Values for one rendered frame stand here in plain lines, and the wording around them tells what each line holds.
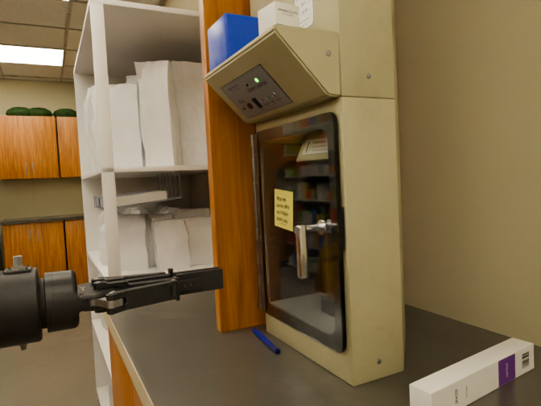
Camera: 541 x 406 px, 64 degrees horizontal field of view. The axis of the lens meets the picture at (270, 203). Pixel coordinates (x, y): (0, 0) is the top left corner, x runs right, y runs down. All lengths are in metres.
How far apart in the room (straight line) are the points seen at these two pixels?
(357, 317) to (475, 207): 0.45
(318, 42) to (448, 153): 0.53
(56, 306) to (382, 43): 0.62
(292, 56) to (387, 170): 0.25
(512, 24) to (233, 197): 0.68
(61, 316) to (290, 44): 0.48
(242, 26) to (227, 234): 0.44
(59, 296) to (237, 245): 0.52
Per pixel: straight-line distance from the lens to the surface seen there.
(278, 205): 0.88
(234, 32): 0.89
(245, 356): 0.91
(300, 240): 0.72
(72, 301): 0.60
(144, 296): 0.60
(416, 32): 1.24
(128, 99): 2.02
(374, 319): 0.77
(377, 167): 0.75
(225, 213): 1.01
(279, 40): 0.69
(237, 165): 1.02
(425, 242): 1.19
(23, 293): 0.59
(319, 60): 0.71
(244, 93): 0.88
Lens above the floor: 1.28
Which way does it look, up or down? 3 degrees down
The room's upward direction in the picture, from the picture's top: 3 degrees counter-clockwise
